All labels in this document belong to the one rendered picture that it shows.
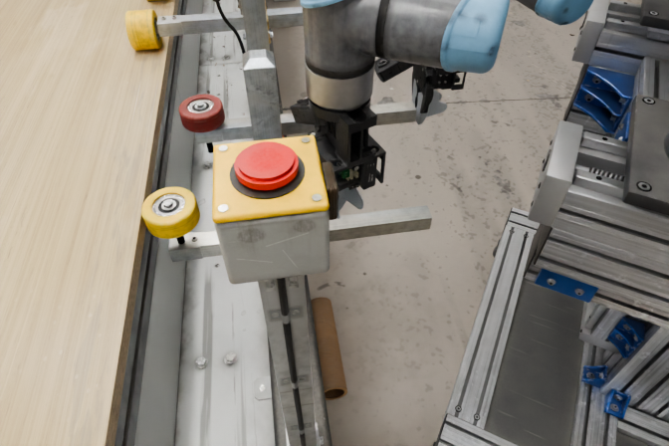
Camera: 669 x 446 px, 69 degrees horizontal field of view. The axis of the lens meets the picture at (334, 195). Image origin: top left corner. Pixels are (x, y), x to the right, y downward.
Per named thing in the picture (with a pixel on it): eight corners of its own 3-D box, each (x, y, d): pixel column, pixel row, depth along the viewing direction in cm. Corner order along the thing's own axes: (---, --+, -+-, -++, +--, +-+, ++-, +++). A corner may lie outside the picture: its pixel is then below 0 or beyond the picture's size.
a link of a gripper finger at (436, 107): (445, 130, 100) (453, 92, 94) (417, 132, 100) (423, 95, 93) (440, 120, 102) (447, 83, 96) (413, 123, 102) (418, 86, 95)
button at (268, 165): (296, 155, 33) (294, 135, 32) (303, 197, 31) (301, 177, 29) (236, 161, 33) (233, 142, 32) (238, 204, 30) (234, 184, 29)
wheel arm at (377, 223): (424, 219, 87) (427, 202, 84) (429, 233, 85) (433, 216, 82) (174, 249, 83) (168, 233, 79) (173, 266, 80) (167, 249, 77)
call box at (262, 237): (317, 208, 40) (315, 132, 34) (331, 280, 35) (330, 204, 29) (230, 219, 39) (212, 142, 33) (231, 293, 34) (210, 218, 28)
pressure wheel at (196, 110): (231, 136, 102) (221, 89, 93) (231, 161, 96) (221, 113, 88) (191, 140, 101) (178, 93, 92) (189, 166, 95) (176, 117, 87)
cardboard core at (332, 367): (331, 295, 158) (347, 385, 137) (331, 309, 164) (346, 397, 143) (307, 299, 157) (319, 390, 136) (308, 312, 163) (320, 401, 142)
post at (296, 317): (318, 427, 70) (303, 216, 38) (322, 464, 67) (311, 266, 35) (286, 432, 70) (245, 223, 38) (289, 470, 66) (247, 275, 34)
